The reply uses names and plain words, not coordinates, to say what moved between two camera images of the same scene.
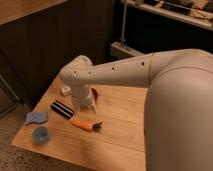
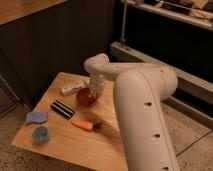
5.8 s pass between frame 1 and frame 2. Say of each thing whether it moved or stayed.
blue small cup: stayed
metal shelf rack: stayed
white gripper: moved
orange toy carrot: stayed
